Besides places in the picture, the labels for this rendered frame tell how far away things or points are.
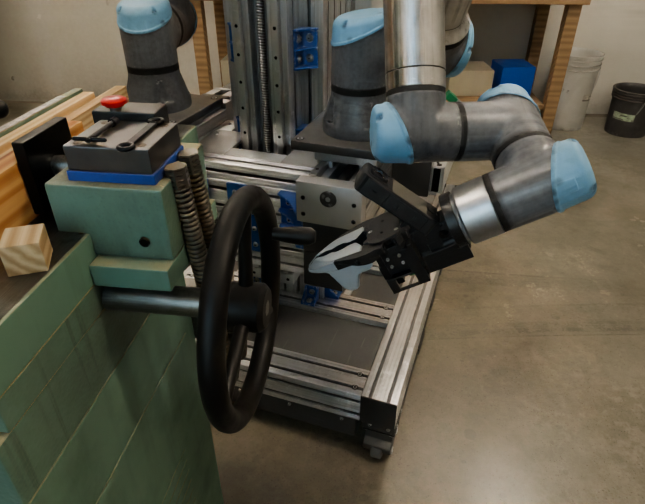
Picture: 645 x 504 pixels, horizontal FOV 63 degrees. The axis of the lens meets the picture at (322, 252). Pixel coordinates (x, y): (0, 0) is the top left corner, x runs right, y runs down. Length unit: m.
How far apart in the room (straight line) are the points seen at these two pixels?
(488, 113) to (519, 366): 1.23
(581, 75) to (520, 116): 3.10
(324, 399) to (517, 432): 0.57
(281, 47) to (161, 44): 0.26
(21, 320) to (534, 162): 0.56
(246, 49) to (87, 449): 0.89
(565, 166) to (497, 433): 1.08
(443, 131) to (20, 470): 0.58
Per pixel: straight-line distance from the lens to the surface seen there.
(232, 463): 1.49
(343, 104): 1.09
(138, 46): 1.28
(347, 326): 1.52
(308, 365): 1.38
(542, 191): 0.64
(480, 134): 0.68
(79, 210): 0.64
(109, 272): 0.64
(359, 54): 1.05
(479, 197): 0.64
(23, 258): 0.60
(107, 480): 0.79
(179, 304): 0.64
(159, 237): 0.61
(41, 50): 4.50
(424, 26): 0.69
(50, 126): 0.71
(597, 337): 2.03
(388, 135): 0.65
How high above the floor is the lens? 1.21
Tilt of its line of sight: 33 degrees down
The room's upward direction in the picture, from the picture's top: straight up
